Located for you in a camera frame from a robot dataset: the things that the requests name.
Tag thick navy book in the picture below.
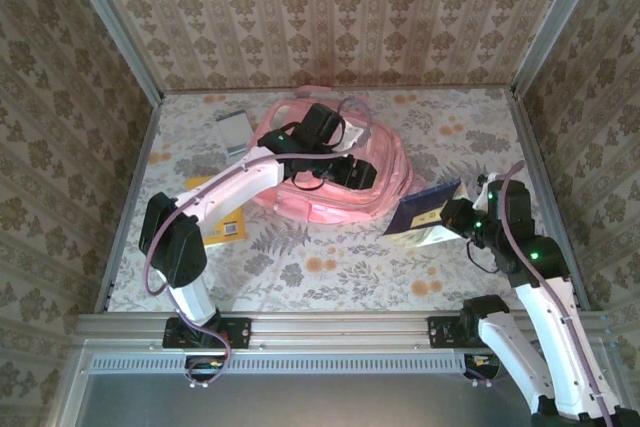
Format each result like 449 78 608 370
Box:
382 180 475 251

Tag pink backpack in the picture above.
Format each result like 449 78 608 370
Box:
249 86 417 224

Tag grey white notebook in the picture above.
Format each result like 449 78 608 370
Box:
215 109 253 157

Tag yellow paperback book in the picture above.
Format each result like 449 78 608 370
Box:
185 175 247 247

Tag floral tablecloth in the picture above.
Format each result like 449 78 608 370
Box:
107 89 576 313

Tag grey metal shelf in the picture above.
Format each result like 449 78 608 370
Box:
74 371 619 427

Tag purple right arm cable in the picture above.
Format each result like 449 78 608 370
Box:
464 159 616 427

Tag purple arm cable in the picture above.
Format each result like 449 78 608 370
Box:
464 159 616 427
142 95 374 389

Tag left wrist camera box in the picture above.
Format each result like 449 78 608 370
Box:
343 121 370 149

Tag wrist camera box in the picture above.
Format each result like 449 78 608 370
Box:
343 121 370 149
472 172 504 211

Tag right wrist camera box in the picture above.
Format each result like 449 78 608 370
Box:
472 172 504 211

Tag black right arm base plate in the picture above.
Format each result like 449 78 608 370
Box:
428 315 521 350

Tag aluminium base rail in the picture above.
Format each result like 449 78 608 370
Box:
74 311 614 354

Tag grey slotted cable duct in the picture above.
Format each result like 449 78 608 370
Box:
89 352 466 373

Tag aluminium frame post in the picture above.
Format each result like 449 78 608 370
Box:
509 0 612 96
58 0 166 103

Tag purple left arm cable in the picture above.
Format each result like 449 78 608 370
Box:
142 95 374 389

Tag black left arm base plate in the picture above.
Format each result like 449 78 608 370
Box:
162 317 252 350

